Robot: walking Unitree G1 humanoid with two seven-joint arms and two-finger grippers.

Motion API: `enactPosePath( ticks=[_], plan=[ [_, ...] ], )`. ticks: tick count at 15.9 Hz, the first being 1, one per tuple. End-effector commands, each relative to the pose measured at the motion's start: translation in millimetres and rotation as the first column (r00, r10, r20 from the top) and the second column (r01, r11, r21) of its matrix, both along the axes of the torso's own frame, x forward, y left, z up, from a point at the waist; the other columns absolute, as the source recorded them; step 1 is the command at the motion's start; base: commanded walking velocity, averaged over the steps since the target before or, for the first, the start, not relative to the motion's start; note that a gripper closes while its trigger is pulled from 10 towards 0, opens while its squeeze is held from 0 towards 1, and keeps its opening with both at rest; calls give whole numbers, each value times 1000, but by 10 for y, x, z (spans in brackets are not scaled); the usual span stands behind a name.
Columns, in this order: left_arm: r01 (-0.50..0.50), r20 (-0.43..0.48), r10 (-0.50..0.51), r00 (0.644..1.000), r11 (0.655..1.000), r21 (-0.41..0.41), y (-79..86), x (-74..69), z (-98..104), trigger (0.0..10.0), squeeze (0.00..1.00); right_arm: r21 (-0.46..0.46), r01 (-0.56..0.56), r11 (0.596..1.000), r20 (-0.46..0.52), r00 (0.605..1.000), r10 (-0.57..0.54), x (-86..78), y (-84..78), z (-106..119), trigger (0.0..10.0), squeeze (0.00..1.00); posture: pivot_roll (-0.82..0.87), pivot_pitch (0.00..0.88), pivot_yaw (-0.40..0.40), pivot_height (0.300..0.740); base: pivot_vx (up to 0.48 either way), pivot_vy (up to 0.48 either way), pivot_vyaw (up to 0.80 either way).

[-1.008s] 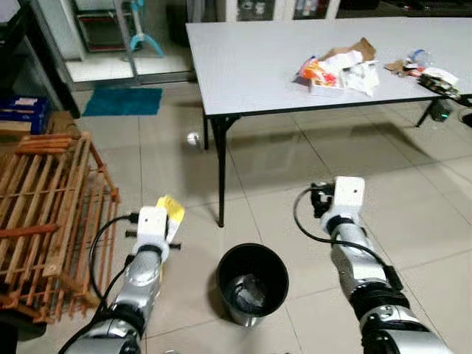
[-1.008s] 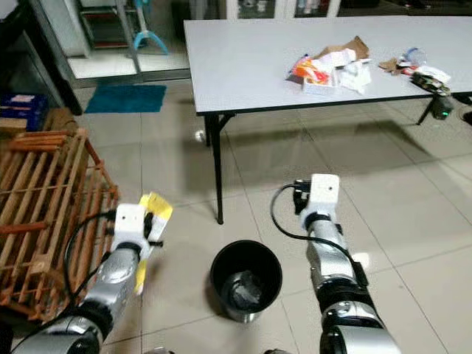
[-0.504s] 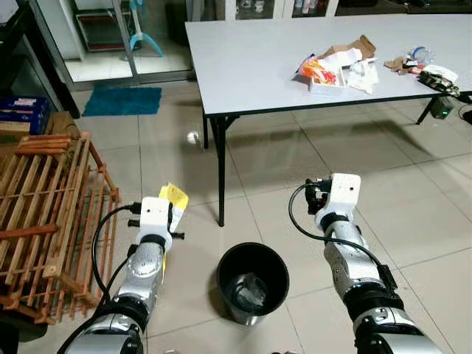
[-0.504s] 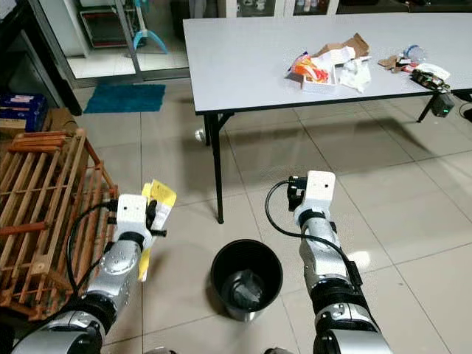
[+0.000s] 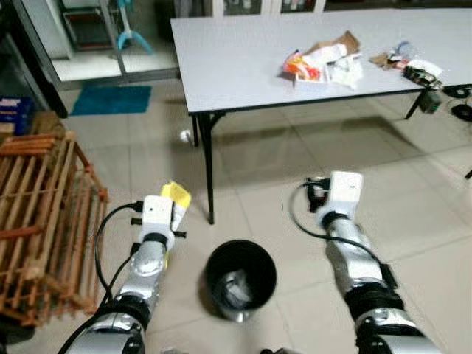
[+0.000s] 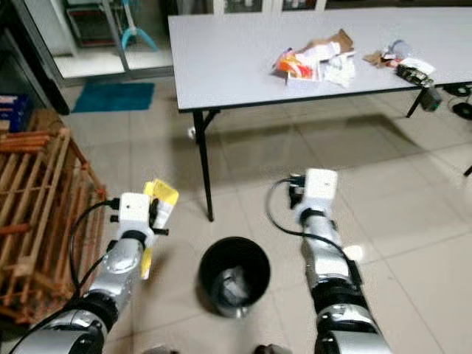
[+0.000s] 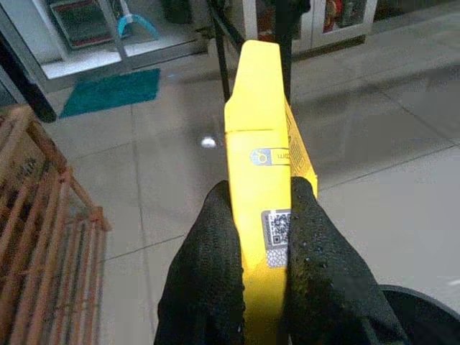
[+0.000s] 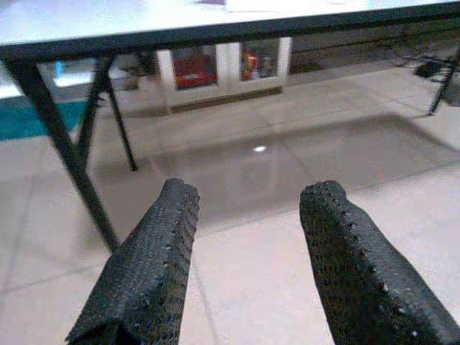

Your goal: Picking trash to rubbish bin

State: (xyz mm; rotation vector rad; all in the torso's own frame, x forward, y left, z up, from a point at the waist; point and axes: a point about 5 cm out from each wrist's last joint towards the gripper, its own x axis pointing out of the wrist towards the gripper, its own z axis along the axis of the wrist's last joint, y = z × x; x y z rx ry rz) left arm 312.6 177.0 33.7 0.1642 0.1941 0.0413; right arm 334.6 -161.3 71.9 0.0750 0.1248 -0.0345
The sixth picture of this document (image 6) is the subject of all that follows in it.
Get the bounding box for black round rubbish bin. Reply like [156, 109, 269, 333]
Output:
[198, 236, 272, 318]

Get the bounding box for black round floor object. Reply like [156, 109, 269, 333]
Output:
[442, 81, 472, 122]

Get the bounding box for red yellow snack wrapper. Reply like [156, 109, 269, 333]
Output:
[273, 48, 316, 78]

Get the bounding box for grey table with black legs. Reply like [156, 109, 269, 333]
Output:
[168, 7, 472, 222]

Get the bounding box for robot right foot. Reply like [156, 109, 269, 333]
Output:
[254, 343, 292, 354]

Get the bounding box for blue floor mat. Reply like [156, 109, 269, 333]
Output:
[72, 81, 156, 114]

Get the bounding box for brown cardboard piece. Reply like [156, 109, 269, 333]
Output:
[313, 28, 355, 52]

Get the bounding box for crumpled white plastic bag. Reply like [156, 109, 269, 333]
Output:
[321, 53, 358, 88]

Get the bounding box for teal mop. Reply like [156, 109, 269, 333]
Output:
[118, 0, 159, 52]

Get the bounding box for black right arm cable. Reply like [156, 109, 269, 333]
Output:
[265, 176, 366, 285]

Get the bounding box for white glass-door cabinet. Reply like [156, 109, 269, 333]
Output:
[210, 0, 325, 14]

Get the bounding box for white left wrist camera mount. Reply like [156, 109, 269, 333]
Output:
[118, 193, 156, 231]

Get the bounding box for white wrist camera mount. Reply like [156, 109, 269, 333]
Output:
[118, 193, 156, 231]
[301, 168, 338, 209]

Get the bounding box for wooden slat crate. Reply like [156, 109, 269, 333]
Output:
[0, 127, 111, 325]

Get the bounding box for dark colourful snack bag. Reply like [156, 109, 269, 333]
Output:
[395, 63, 443, 113]

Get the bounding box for blue box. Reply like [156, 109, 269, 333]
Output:
[0, 94, 34, 133]

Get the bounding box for clear plastic water bottle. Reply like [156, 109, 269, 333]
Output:
[387, 38, 414, 60]

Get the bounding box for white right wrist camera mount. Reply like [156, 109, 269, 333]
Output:
[301, 168, 338, 209]

